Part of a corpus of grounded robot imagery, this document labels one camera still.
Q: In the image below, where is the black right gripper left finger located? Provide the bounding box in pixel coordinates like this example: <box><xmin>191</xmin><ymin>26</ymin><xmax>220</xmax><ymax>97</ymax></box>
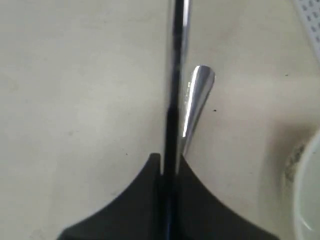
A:
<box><xmin>58</xmin><ymin>153</ymin><xmax>161</xmax><ymax>240</ymax></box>

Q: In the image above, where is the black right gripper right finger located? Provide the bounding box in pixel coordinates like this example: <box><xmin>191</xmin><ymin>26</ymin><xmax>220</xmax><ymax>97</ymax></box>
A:
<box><xmin>176</xmin><ymin>157</ymin><xmax>278</xmax><ymax>240</ymax></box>

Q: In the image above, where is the speckled beige ceramic bowl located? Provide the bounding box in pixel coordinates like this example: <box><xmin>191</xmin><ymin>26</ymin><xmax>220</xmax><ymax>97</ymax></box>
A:
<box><xmin>283</xmin><ymin>130</ymin><xmax>320</xmax><ymax>240</ymax></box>

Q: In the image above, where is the stainless steel fork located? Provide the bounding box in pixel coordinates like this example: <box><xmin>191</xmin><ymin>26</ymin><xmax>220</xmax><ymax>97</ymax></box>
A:
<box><xmin>180</xmin><ymin>65</ymin><xmax>216</xmax><ymax>157</ymax></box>

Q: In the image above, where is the white perforated plastic basket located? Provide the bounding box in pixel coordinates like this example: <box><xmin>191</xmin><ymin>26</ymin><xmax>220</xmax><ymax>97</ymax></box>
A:
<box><xmin>292</xmin><ymin>0</ymin><xmax>320</xmax><ymax>62</ymax></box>

